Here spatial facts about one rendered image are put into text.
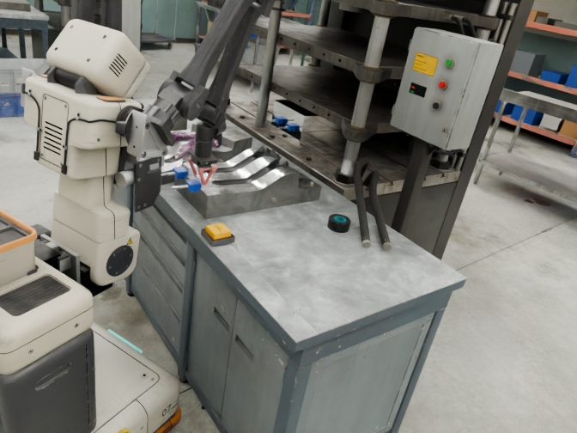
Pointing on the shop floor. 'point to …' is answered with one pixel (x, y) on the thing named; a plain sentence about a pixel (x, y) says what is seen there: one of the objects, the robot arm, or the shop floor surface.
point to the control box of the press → (439, 102)
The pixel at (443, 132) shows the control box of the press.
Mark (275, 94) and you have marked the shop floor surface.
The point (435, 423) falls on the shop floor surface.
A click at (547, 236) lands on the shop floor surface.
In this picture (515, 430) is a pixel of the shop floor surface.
